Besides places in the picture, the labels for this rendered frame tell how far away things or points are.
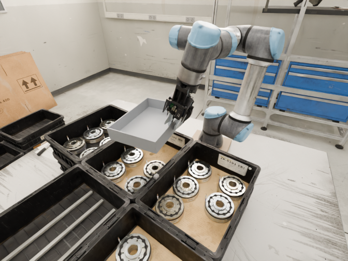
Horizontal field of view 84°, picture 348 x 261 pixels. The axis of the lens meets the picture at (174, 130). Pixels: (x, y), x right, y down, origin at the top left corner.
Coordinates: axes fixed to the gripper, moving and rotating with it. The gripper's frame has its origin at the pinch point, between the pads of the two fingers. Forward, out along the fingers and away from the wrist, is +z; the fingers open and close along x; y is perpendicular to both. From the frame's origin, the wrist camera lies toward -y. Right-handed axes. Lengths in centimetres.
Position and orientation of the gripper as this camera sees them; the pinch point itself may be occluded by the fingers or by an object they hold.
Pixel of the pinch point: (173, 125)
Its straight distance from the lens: 72.5
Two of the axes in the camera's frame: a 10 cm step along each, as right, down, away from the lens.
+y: -3.8, 5.4, -7.5
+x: 8.8, 4.5, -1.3
